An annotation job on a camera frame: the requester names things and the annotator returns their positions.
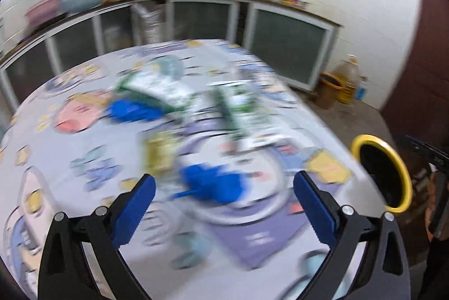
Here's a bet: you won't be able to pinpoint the blue plastic wrapper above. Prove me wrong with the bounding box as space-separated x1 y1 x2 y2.
105 100 165 124
172 163 247 207

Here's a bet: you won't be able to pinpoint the small yellow snack wrapper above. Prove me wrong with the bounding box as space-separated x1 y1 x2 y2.
142 131 181 179

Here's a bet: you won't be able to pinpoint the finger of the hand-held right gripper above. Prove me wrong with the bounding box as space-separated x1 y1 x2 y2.
405 135 449 169

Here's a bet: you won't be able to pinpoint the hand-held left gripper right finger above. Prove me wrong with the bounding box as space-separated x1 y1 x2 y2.
293 171 411 300

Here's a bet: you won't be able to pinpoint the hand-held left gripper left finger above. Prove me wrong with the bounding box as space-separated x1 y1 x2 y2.
38 173 157 300

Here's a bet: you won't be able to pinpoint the brown plastic bucket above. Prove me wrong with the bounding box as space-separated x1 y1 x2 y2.
316 72 346 109

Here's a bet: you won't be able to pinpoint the yellow-rimmed black trash bin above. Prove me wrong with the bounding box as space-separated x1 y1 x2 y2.
351 134 413 214

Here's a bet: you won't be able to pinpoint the blue plastic bottle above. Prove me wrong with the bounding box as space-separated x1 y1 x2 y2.
355 76 369 101

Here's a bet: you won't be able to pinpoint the white sack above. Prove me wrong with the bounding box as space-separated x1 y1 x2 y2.
131 2 165 45

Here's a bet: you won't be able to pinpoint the brown wooden door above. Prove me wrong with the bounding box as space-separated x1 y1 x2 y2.
381 0 449 146

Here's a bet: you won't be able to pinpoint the large cooking oil jug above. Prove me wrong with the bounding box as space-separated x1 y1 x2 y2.
331 55 362 105

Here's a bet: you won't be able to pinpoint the kitchen counter cabinets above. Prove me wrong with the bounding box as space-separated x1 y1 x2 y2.
0 0 342 111

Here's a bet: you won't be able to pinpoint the pink plastic basin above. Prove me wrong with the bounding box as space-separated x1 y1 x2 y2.
26 0 65 24

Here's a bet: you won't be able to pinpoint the green milk carton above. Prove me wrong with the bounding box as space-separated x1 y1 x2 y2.
115 70 192 113
210 81 285 151

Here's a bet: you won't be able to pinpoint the cartoon printed tablecloth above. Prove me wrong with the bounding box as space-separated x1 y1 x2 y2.
0 39 386 300

